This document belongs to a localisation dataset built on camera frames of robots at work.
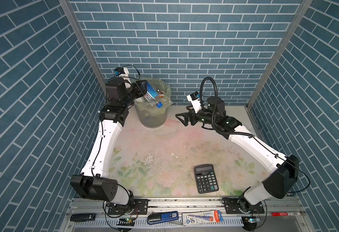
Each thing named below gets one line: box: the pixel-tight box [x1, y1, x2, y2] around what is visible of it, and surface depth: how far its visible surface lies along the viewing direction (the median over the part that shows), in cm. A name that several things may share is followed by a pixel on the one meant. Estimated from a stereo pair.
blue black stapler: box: [146, 210, 180, 225], surface depth 70 cm
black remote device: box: [70, 213, 97, 222], surface depth 69 cm
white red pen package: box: [182, 210, 224, 226], surface depth 71 cm
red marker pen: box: [271, 212, 302, 217], surface depth 72 cm
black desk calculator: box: [194, 163, 219, 194], surface depth 82 cm
